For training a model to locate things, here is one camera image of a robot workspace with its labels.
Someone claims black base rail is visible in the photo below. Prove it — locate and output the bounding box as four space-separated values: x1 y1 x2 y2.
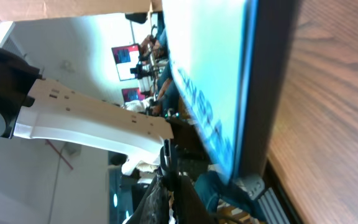
231 161 304 224

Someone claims person in blue jeans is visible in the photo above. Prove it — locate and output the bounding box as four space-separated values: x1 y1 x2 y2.
194 171 267 222

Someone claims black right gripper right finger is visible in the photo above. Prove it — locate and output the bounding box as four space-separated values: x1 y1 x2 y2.
173 175 215 224

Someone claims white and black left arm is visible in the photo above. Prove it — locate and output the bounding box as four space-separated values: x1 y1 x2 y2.
0 48 173 164

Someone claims blue Galaxy smartphone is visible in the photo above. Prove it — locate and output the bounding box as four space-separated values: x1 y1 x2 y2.
162 0 300 182

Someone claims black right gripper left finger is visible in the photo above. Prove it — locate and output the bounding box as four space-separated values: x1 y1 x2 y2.
126 176 170 224

